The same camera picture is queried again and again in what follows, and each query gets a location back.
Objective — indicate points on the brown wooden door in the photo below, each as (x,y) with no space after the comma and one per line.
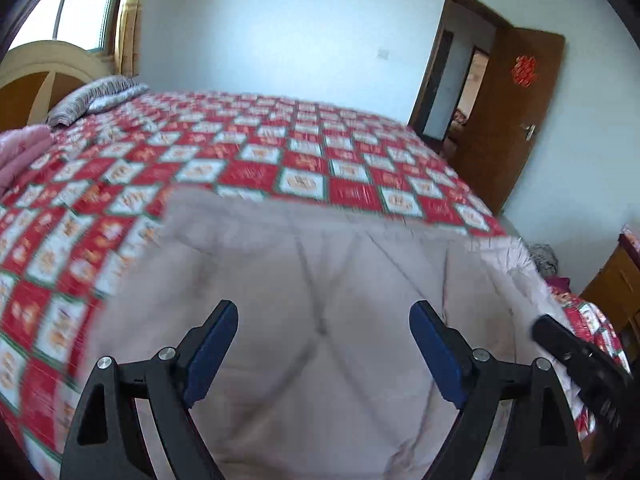
(510,150)

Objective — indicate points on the light grey quilted jacket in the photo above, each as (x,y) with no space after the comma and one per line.
(325,270)

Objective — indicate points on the brown door frame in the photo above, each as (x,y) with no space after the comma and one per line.
(431,55)

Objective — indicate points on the wooden cabinet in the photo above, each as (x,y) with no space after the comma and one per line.
(615,280)

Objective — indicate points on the white wall switch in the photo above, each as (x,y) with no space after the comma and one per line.
(383,53)

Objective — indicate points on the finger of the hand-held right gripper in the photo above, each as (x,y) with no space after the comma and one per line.
(590,375)

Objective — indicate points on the window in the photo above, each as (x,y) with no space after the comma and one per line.
(85,5)

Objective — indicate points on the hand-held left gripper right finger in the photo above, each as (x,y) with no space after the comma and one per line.
(437,355)

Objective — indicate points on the dark cloth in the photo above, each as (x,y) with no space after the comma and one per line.
(542,259)

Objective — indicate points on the yellow patterned curtain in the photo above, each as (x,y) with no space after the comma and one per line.
(130,25)

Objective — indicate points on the dark inner door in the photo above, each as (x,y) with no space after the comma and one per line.
(436,85)

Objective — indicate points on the grey patterned pillow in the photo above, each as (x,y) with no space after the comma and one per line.
(120,99)

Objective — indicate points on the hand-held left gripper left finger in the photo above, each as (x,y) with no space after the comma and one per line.
(210,355)

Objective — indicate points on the striped pillow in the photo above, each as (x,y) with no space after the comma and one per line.
(80,100)

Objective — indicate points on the pink folded blanket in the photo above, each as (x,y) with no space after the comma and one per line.
(20,150)

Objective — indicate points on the red checkered bedspread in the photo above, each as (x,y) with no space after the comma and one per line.
(200,160)

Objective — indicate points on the cream wooden headboard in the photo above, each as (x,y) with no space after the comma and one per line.
(30,90)

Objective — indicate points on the red paper door decoration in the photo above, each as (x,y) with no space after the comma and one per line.
(525,71)

